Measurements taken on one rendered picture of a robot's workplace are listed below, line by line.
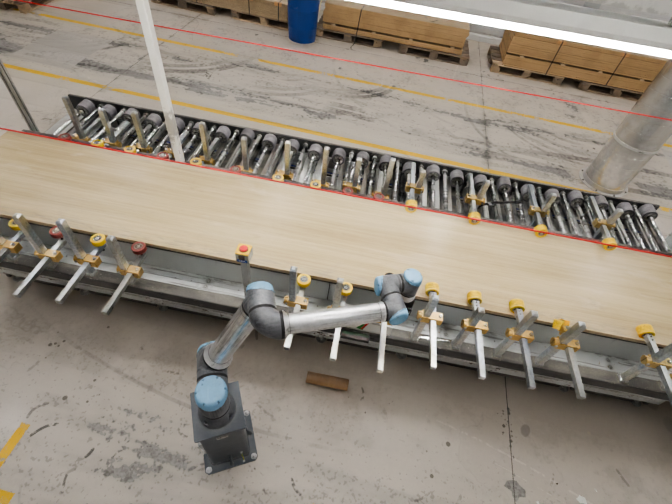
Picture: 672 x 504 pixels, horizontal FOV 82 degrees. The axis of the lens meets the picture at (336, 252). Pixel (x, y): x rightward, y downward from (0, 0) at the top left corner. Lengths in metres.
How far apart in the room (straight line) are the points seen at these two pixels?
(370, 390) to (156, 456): 1.44
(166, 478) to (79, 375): 0.96
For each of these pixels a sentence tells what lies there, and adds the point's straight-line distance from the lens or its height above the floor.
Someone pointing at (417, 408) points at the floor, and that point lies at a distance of 3.03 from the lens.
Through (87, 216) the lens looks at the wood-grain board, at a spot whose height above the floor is 0.90.
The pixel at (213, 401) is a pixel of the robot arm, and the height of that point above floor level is 0.87.
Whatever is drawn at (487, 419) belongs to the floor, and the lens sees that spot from 3.19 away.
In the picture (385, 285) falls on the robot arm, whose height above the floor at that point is 1.36.
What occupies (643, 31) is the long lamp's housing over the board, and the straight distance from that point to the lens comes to 1.74.
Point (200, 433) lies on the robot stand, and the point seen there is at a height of 0.60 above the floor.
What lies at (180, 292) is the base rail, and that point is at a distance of 2.55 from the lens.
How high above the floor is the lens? 2.74
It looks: 49 degrees down
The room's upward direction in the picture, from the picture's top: 9 degrees clockwise
